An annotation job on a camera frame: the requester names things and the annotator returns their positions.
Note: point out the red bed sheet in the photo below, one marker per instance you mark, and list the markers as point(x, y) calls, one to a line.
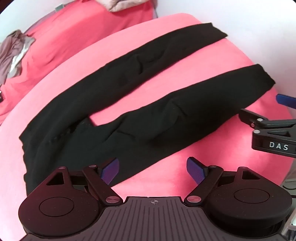
point(81, 34)

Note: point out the small grey sheet clip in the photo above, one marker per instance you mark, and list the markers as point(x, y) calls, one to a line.
point(58, 7)

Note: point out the pink fleece blanket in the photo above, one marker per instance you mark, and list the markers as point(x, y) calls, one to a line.
point(185, 69)

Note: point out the black pants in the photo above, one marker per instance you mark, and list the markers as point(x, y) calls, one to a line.
point(161, 115)

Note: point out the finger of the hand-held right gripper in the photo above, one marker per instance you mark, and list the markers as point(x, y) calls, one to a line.
point(251, 115)
point(283, 99)

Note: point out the crumpled mauve grey clothing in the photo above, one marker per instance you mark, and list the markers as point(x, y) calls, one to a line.
point(11, 53)

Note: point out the crumpled beige pink clothing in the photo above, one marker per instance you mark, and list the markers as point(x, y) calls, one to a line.
point(120, 4)

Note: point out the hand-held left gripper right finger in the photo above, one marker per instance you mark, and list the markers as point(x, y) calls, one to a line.
point(195, 172)

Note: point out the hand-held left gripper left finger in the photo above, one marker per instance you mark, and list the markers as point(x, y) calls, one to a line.
point(111, 171)

